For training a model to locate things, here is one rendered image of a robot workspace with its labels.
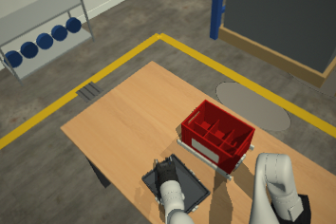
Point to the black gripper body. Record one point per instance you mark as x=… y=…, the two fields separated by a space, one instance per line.
x=168 y=181

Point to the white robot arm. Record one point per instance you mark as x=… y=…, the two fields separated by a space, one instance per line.
x=275 y=168

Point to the red divided crate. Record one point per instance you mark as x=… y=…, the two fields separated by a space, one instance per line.
x=212 y=126

